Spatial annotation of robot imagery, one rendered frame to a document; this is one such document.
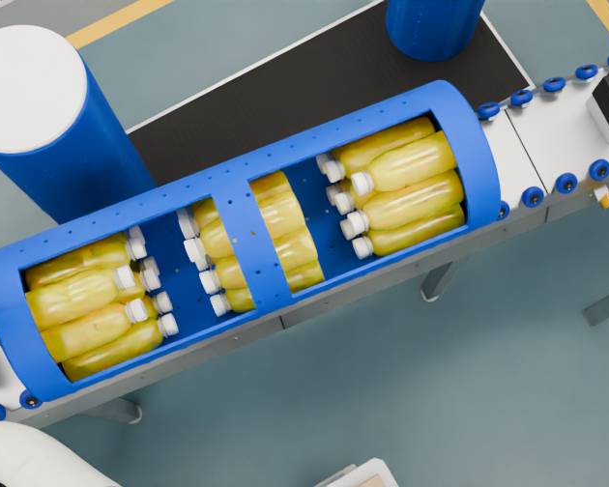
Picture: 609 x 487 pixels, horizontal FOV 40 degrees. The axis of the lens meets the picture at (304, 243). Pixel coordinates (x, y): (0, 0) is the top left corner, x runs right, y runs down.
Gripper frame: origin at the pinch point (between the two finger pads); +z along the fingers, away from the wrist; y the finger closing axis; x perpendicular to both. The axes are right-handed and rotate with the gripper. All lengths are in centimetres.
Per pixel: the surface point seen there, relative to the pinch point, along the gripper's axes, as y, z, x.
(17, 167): -37.6, 20.4, 8.0
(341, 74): -68, 101, 95
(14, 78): -52, 12, 15
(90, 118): -41, 18, 25
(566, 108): -7, 23, 119
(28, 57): -56, 12, 19
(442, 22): -61, 76, 123
